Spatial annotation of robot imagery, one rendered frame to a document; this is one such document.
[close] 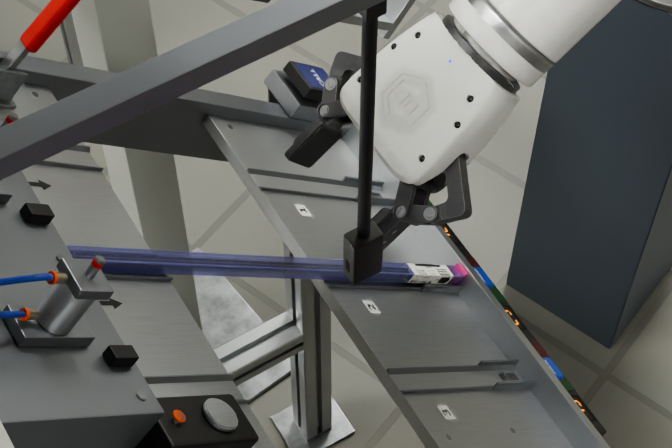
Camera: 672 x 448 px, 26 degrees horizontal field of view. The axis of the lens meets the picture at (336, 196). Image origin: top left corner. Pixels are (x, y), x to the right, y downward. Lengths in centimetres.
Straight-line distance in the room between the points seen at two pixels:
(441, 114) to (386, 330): 23
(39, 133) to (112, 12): 80
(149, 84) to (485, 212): 160
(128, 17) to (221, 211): 81
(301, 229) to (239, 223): 100
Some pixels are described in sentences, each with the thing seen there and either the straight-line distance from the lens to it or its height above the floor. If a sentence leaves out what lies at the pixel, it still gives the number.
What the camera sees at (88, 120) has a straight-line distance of 65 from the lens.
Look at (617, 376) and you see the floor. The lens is 212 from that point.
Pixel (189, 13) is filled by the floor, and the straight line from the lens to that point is 247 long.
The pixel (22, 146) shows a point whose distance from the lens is 65.
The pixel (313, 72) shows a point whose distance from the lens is 137.
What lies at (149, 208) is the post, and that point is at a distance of 172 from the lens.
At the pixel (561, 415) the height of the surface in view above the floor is 73.
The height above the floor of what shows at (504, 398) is 76.
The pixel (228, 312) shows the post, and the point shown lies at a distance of 213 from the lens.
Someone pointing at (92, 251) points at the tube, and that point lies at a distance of 98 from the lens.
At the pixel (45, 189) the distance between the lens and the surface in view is 103.
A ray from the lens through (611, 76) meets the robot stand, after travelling 169.
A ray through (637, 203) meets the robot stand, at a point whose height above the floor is 36.
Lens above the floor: 187
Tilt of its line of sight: 57 degrees down
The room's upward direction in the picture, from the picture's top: straight up
